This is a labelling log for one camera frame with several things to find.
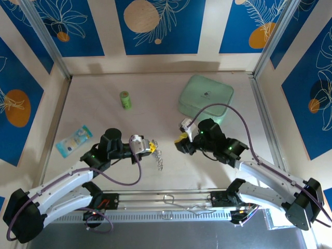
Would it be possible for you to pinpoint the metal key holder with rings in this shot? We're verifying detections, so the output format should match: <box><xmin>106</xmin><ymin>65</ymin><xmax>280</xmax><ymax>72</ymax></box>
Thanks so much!
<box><xmin>149</xmin><ymin>138</ymin><xmax>164</xmax><ymax>172</ymax></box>

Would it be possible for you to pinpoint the light blue wipes packet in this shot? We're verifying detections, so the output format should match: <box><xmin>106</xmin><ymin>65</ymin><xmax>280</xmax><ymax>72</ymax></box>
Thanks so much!
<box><xmin>56</xmin><ymin>124</ymin><xmax>93</xmax><ymax>159</ymax></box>

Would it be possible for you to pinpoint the mint green zip pouch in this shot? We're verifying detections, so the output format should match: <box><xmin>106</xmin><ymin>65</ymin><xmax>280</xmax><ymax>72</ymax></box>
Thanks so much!
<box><xmin>177</xmin><ymin>74</ymin><xmax>234</xmax><ymax>127</ymax></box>

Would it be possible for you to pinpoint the green can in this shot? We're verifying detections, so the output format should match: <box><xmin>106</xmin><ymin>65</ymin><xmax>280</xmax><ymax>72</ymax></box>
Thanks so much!
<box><xmin>119</xmin><ymin>90</ymin><xmax>133</xmax><ymax>110</ymax></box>

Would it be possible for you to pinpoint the black controller board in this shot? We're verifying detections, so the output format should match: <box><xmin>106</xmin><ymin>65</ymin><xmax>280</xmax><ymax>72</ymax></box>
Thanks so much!
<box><xmin>230</xmin><ymin>209</ymin><xmax>251</xmax><ymax>226</ymax></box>
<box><xmin>82</xmin><ymin>209</ymin><xmax>105</xmax><ymax>222</ymax></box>

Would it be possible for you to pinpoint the clear plastic bag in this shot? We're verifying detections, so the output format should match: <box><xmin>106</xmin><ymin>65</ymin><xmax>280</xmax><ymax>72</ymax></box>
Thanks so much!
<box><xmin>263</xmin><ymin>209</ymin><xmax>299</xmax><ymax>231</ymax></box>

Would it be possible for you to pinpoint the bent metal wire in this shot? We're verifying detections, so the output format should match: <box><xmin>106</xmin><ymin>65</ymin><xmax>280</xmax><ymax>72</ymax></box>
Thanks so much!
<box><xmin>162</xmin><ymin>193</ymin><xmax>217</xmax><ymax>216</ymax></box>

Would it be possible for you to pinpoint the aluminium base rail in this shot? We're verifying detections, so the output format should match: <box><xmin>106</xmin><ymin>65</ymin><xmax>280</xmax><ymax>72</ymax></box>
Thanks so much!
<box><xmin>25</xmin><ymin>188</ymin><xmax>309</xmax><ymax>210</ymax></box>

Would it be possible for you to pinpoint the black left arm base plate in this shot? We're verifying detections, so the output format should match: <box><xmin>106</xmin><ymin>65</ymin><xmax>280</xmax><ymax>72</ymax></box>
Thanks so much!
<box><xmin>100</xmin><ymin>193</ymin><xmax>120</xmax><ymax>210</ymax></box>

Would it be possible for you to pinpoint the aluminium side rail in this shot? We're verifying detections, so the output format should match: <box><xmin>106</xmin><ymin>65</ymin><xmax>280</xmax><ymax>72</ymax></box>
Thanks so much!
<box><xmin>38</xmin><ymin>76</ymin><xmax>72</xmax><ymax>187</ymax></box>
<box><xmin>248</xmin><ymin>74</ymin><xmax>282</xmax><ymax>167</ymax></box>

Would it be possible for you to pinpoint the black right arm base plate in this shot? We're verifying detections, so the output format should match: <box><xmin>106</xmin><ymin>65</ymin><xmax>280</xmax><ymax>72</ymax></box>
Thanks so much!
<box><xmin>210</xmin><ymin>190</ymin><xmax>234</xmax><ymax>208</ymax></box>

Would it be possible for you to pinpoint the perforated metal cable duct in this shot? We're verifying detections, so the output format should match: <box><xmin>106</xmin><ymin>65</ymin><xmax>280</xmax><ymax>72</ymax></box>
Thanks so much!
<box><xmin>45</xmin><ymin>209</ymin><xmax>234</xmax><ymax>224</ymax></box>

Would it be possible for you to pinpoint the purple looped cable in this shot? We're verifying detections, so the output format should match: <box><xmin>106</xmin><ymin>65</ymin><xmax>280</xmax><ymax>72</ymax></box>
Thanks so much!
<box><xmin>85</xmin><ymin>206</ymin><xmax>115</xmax><ymax>236</ymax></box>

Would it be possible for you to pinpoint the blue floral wall poster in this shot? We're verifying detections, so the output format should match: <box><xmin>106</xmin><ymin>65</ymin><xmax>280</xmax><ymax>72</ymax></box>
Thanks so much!
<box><xmin>219</xmin><ymin>0</ymin><xmax>289</xmax><ymax>54</ymax></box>
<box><xmin>0</xmin><ymin>0</ymin><xmax>54</xmax><ymax>75</ymax></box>
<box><xmin>115</xmin><ymin>0</ymin><xmax>208</xmax><ymax>56</ymax></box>
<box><xmin>38</xmin><ymin>0</ymin><xmax>105</xmax><ymax>58</ymax></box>
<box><xmin>0</xmin><ymin>37</ymin><xmax>45</xmax><ymax>167</ymax></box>
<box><xmin>269</xmin><ymin>0</ymin><xmax>332</xmax><ymax>70</ymax></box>
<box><xmin>323</xmin><ymin>188</ymin><xmax>332</xmax><ymax>208</ymax></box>
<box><xmin>281</xmin><ymin>24</ymin><xmax>332</xmax><ymax>161</ymax></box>

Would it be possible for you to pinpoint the aluminium frame post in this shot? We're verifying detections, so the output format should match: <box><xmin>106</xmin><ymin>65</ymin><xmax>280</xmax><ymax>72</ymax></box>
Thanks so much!
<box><xmin>18</xmin><ymin>0</ymin><xmax>73</xmax><ymax>80</ymax></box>
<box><xmin>253</xmin><ymin>0</ymin><xmax>299</xmax><ymax>78</ymax></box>

